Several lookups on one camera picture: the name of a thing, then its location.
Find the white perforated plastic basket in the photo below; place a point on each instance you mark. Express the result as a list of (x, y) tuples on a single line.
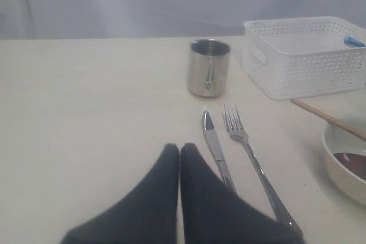
[(303, 57)]

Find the blue chips bag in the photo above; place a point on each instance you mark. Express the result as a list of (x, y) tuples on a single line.
[(353, 42)]

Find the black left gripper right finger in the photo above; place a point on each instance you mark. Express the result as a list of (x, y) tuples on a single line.
[(212, 213)]

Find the silver table knife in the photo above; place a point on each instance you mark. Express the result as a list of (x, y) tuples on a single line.
[(215, 149)]

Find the silver fork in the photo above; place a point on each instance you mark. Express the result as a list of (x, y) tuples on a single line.
[(237, 133)]

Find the dark red wooden spoon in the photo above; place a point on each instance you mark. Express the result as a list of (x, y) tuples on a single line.
[(355, 163)]

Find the white ceramic bowl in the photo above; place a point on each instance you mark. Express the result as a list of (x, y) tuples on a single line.
[(336, 140)]

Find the shiny steel cup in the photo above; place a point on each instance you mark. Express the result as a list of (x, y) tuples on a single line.
[(208, 67)]

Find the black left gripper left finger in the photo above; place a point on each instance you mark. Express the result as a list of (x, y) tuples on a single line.
[(148, 214)]

